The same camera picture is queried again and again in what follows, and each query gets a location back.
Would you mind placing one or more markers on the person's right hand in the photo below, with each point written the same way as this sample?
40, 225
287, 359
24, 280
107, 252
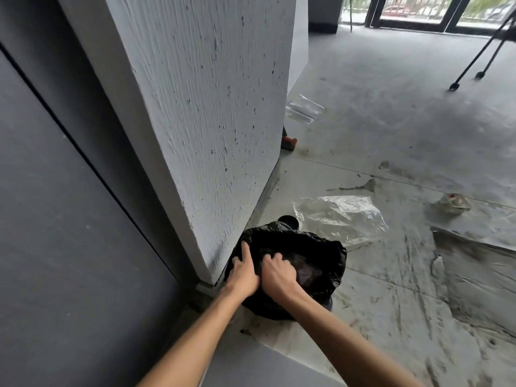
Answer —
280, 279

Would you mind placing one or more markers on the person's left hand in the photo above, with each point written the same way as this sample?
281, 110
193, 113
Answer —
241, 275

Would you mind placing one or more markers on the person's left thumb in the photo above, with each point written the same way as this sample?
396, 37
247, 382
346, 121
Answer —
234, 265

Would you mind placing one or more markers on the person's right fingers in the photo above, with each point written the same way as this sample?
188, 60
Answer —
273, 259

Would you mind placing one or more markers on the black garbage bag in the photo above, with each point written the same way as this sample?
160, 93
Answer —
318, 257

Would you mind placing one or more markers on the person's right forearm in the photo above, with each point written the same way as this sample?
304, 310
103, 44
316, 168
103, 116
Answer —
346, 341

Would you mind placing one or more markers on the person's left forearm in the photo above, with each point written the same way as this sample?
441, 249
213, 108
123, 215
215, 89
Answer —
189, 343

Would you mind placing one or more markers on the black round bin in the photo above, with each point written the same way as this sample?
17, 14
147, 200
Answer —
288, 221

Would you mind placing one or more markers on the large clear plastic bag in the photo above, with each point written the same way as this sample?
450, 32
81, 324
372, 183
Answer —
342, 215

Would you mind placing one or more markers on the orange tool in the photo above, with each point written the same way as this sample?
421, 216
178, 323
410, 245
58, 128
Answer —
288, 141

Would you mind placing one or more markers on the small clear plastic bag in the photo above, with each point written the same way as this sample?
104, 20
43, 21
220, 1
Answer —
302, 108

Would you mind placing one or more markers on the crumpled clear wrapper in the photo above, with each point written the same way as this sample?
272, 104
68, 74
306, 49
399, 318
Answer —
453, 203

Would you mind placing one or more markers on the black framed glass door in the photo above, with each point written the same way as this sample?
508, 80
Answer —
427, 12

